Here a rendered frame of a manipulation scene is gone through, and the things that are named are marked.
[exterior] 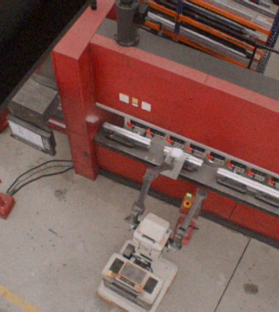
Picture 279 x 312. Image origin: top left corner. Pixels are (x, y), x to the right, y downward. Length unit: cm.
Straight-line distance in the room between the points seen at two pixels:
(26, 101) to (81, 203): 197
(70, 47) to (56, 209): 237
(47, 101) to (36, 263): 214
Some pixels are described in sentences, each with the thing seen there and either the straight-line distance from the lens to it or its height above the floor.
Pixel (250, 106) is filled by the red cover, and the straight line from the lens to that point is 381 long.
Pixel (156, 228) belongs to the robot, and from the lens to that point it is 422.
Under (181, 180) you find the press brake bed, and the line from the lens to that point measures 508.
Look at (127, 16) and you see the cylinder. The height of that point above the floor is 264.
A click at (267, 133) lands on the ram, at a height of 196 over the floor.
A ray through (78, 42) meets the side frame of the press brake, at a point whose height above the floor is 230.
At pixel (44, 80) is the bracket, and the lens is 455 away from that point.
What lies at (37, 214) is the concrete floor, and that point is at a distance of 580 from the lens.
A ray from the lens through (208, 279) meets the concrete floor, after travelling 557.
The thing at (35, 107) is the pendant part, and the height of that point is 195.
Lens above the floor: 537
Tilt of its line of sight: 63 degrees down
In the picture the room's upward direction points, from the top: 3 degrees clockwise
